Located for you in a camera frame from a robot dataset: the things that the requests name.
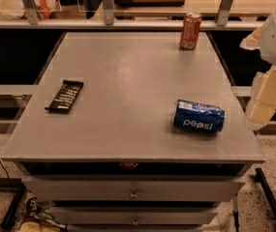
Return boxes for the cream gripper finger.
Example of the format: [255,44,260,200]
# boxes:
[245,65,276,131]

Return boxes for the blue pepsi can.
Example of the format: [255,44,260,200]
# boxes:
[173,100,225,132]

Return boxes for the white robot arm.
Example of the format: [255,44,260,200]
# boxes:
[240,9,276,131]

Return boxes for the orange soda can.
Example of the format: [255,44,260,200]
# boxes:
[180,12,201,50]

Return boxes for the black rxbar chocolate bar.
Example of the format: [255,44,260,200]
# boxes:
[46,80,83,114]

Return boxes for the grey drawer cabinet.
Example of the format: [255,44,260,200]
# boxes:
[3,32,264,232]

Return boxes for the lower grey drawer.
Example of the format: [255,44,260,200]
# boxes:
[51,207,218,225]

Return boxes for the grey drawer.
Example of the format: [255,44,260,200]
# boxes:
[51,207,218,225]
[22,176,244,202]

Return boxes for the upper grey drawer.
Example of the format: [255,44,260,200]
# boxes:
[22,176,244,202]

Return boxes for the metal railing with posts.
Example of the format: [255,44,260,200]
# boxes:
[0,0,262,31]

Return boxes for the snack bags on floor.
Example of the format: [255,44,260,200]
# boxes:
[18,197,67,232]

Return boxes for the orange white bag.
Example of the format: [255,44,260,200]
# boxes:
[0,0,59,19]

